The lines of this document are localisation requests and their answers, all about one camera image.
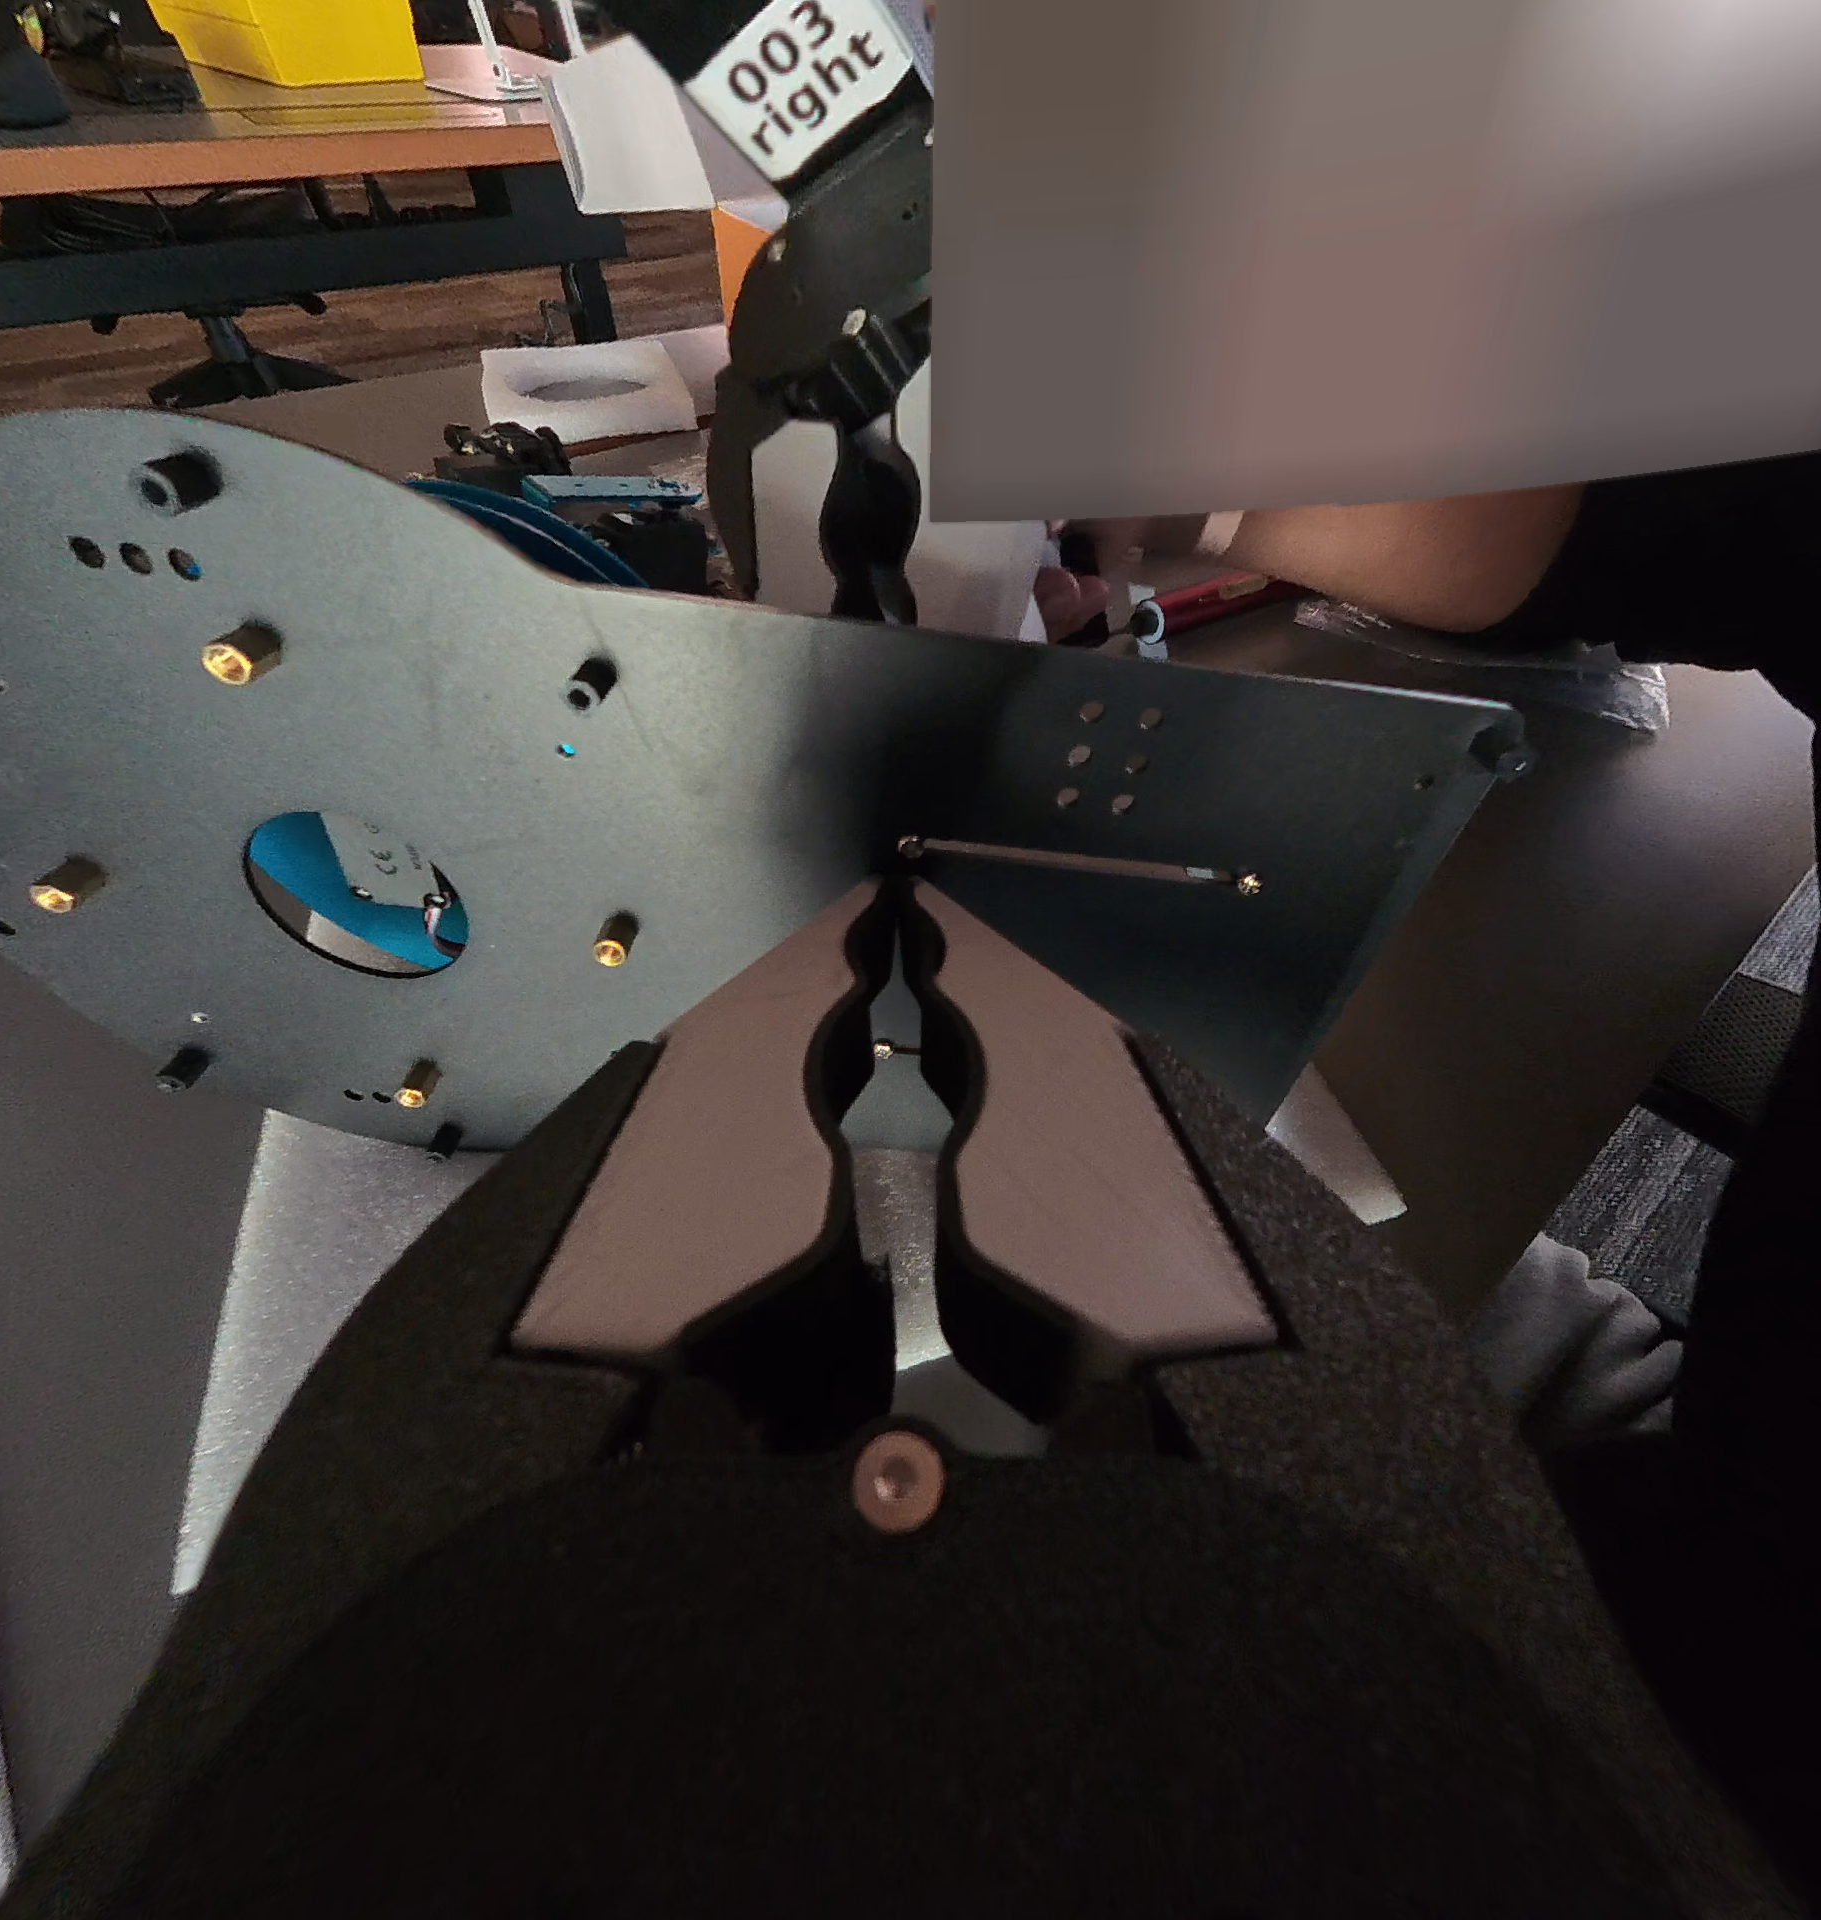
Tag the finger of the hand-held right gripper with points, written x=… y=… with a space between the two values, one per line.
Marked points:
x=986 y=578
x=793 y=518

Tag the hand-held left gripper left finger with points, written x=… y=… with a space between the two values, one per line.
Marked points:
x=685 y=1184

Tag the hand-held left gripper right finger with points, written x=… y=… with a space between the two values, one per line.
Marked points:
x=1106 y=1184

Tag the clear bag with screws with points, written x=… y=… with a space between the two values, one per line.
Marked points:
x=1526 y=669

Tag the person's right forearm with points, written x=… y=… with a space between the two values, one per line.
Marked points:
x=1420 y=554

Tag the person's right hand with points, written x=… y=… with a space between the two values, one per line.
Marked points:
x=1076 y=600

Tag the red electric screwdriver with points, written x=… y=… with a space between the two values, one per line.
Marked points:
x=1211 y=603

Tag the white foam packing insert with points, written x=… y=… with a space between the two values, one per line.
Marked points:
x=530 y=375

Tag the white foam sheet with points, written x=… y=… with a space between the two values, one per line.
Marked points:
x=326 y=1275

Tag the person's grey pants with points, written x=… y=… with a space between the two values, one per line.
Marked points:
x=1578 y=1334

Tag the black swivel chair base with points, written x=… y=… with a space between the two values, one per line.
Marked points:
x=234 y=360

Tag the yellow box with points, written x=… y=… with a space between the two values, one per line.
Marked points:
x=294 y=39

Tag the brown wooden table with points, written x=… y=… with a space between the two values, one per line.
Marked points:
x=250 y=151

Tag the black office chair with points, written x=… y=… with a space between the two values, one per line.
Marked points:
x=1735 y=1050

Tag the person's black clothing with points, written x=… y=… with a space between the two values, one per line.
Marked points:
x=1780 y=1350

